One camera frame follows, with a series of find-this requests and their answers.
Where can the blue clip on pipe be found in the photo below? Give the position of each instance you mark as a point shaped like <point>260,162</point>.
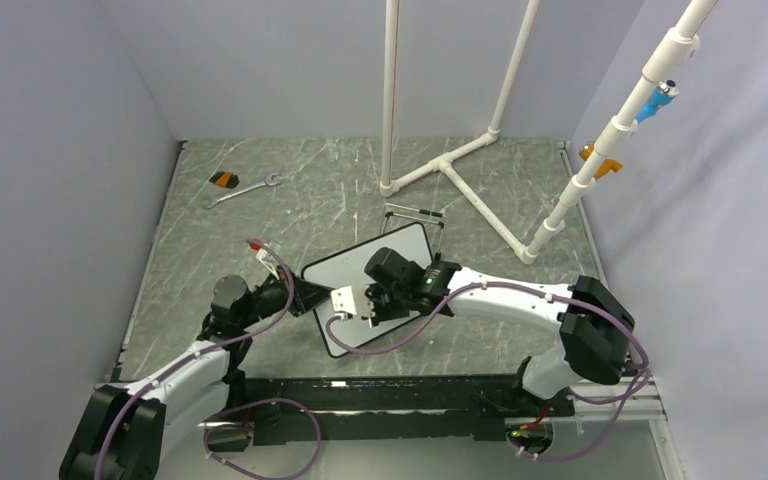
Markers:
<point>663,95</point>

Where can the silver open-end wrench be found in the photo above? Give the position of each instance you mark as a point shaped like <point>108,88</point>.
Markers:
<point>271,180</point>

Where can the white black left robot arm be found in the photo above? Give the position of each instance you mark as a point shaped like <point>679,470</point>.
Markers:
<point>126,431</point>

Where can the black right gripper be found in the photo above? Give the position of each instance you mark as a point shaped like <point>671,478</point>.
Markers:
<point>372,292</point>

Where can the metal wire whiteboard stand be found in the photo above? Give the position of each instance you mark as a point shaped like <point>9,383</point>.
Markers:
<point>430,217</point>

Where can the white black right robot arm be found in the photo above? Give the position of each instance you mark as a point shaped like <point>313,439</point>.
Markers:
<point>590,325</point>

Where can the black orange small tool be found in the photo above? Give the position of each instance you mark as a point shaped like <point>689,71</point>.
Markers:
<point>225,179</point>

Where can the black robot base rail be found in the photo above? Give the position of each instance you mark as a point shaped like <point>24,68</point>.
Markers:
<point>480,407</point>

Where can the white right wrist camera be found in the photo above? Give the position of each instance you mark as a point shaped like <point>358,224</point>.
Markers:
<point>352,302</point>

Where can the aluminium extrusion rail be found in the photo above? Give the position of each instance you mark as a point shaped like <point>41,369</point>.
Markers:
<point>640,401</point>

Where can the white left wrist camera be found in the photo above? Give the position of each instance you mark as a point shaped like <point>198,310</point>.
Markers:
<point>264,254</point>

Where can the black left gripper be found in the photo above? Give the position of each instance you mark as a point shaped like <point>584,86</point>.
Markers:
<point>308,294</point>

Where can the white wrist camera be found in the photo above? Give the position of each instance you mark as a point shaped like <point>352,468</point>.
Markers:
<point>264,254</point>
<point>352,302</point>

